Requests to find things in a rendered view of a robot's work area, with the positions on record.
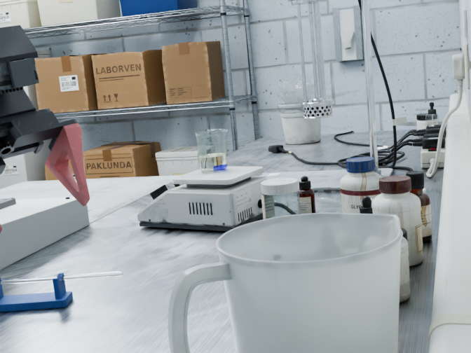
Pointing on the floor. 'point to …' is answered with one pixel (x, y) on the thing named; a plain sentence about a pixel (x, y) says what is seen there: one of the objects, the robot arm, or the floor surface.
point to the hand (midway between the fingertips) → (41, 210)
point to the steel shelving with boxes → (125, 81)
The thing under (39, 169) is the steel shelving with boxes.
